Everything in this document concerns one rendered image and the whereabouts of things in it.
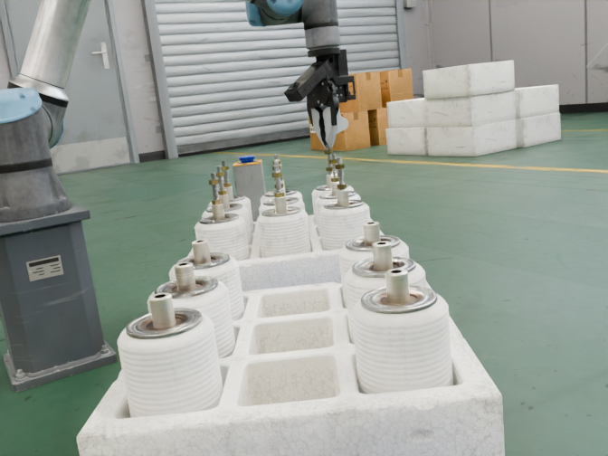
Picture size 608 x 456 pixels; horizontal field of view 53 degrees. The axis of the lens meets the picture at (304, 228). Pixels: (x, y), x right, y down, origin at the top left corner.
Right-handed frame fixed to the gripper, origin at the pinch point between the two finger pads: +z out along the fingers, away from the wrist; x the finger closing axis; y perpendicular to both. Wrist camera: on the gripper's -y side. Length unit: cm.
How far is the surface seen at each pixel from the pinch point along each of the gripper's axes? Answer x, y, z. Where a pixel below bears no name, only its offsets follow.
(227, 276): -35, -50, 12
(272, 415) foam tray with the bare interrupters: -61, -62, 18
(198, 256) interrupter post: -31, -51, 9
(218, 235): -8.7, -35.2, 12.4
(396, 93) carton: 252, 301, -5
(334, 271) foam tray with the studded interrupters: -23.0, -20.8, 20.9
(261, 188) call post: 20.9, -4.5, 10.6
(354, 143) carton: 257, 252, 30
